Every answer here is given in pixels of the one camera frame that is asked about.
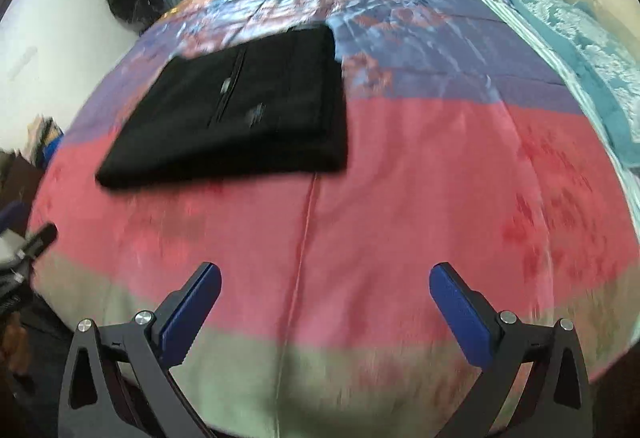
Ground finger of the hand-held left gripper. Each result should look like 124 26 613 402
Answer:
22 224 59 260

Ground black pants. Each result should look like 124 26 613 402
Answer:
95 24 349 190

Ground colourful striped satin bedspread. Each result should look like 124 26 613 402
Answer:
27 0 640 438

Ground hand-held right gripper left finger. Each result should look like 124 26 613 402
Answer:
59 262 222 438

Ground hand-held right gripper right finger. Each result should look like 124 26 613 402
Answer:
429 262 593 438

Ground pile of clothes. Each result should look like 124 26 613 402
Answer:
25 115 66 169

